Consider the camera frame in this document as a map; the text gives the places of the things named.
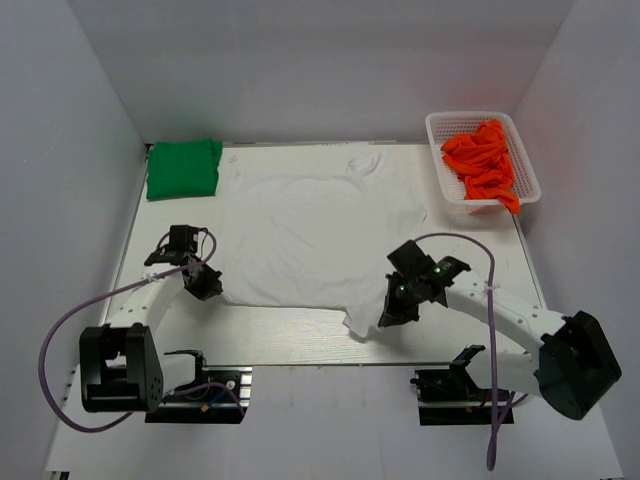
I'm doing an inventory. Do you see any white plastic basket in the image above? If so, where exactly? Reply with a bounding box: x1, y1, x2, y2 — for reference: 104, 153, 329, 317
425, 111, 541, 215

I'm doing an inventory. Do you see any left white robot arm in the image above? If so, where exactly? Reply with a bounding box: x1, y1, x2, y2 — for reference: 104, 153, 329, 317
79, 249, 222, 413

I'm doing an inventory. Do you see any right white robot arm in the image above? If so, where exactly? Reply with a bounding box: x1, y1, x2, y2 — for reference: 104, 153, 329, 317
379, 251, 622, 420

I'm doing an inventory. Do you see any folded green t shirt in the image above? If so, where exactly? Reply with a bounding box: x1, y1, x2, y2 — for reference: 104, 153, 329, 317
146, 139, 223, 201

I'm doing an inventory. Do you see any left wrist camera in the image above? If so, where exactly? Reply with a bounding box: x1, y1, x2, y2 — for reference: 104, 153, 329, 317
167, 225, 199, 254

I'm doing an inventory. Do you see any white t shirt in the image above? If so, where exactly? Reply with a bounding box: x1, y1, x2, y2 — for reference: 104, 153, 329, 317
216, 154, 427, 339

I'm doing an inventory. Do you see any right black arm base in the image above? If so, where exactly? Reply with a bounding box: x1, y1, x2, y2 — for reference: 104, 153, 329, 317
410, 345, 493, 426

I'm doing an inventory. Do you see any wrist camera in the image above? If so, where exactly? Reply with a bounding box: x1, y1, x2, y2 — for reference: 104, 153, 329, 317
387, 240, 435, 279
167, 225, 199, 254

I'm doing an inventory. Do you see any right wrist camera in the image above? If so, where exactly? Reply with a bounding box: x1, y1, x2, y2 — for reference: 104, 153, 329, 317
387, 240, 435, 279

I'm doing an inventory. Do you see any crumpled orange t shirt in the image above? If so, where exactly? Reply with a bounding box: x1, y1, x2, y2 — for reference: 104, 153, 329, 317
441, 119, 521, 214

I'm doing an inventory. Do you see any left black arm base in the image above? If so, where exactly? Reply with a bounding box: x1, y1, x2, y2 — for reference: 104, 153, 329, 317
145, 366, 253, 425

